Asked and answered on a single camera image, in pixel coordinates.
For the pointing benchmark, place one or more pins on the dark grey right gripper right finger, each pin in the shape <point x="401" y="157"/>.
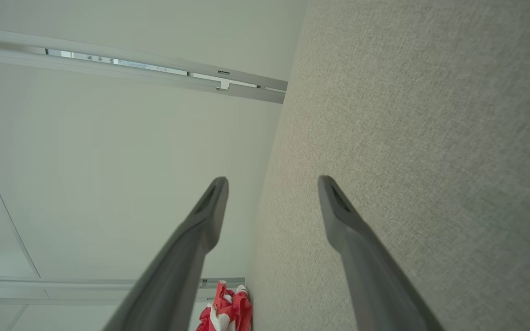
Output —
<point x="375" y="280"/>

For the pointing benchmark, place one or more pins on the red white basketball jersey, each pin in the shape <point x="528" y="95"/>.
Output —
<point x="239" y="308"/>

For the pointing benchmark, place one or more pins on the grey wall partition rail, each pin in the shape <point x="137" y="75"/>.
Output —
<point x="108" y="69"/>
<point x="62" y="289"/>

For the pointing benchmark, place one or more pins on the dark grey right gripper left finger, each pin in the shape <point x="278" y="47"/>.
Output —
<point x="177" y="266"/>

